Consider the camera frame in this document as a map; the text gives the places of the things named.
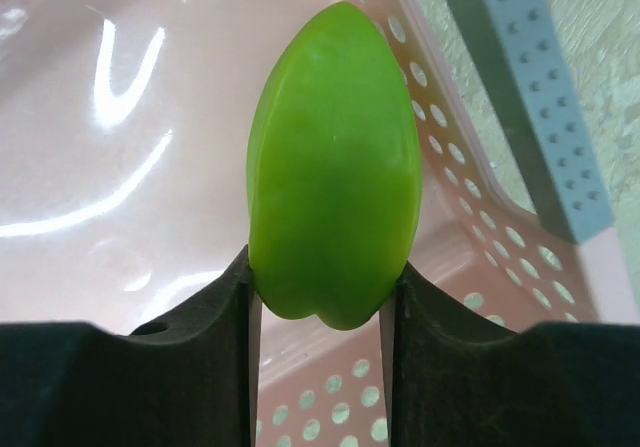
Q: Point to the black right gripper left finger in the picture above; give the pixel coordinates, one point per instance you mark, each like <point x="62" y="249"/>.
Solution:
<point x="186" y="378"/>

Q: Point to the pink perforated plastic basket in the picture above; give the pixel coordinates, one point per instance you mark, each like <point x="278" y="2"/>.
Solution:
<point x="124" y="135"/>

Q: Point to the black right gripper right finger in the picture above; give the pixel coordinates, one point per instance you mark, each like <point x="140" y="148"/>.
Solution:
<point x="454" y="378"/>

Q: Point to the green starfruit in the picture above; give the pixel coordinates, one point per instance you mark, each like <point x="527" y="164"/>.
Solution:
<point x="334" y="173"/>

